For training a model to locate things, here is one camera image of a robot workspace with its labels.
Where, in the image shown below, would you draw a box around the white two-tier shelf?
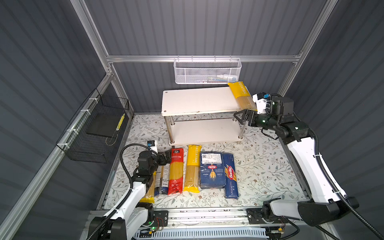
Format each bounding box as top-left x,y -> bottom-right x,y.
161,87 -> 245,146

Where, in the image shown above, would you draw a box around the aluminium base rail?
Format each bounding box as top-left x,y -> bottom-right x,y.
86,206 -> 331,232

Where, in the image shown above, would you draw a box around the dark blue Barilla box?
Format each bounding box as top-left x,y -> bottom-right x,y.
200,153 -> 226,189

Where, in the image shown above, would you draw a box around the yellow pasta time bag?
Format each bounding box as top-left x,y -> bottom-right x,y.
228,82 -> 257,111
184,145 -> 202,193

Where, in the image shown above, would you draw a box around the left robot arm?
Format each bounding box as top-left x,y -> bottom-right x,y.
87,150 -> 172,240

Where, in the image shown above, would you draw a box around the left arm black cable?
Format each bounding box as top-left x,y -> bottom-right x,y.
86,143 -> 154,240

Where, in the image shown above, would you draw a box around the yellow spaghetti bag far left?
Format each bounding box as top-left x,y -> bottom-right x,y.
140,172 -> 156,204

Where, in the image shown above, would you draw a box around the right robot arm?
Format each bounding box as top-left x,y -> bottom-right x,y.
234,110 -> 360,227

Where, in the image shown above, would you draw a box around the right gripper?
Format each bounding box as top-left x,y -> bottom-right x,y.
233,109 -> 277,132

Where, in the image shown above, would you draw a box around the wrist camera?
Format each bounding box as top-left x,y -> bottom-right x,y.
147,140 -> 158,153
252,92 -> 294,116

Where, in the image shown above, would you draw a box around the red spaghetti bag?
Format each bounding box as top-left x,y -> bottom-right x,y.
168,148 -> 184,195

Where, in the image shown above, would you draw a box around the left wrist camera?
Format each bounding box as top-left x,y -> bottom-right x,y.
147,140 -> 158,153

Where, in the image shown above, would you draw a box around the white wire mesh basket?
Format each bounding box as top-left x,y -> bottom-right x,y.
173,57 -> 242,85

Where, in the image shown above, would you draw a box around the clear blue spaghetti bag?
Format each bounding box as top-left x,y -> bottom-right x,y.
155,164 -> 170,196

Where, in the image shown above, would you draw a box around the blue Barilla spaghetti box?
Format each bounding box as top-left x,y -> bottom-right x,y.
222,153 -> 239,199

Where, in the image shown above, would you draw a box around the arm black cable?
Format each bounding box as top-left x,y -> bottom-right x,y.
86,143 -> 154,240
269,93 -> 384,240

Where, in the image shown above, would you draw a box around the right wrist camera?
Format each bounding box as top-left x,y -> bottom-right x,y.
252,92 -> 294,116

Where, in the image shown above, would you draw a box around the floral table mat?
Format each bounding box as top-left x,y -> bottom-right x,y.
102,114 -> 306,210

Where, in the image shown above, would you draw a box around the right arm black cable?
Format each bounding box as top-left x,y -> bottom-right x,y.
269,93 -> 384,240

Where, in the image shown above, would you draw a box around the items in white basket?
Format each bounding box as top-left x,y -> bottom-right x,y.
190,75 -> 239,84

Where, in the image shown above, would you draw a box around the black wire basket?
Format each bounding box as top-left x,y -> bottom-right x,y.
57,90 -> 130,164

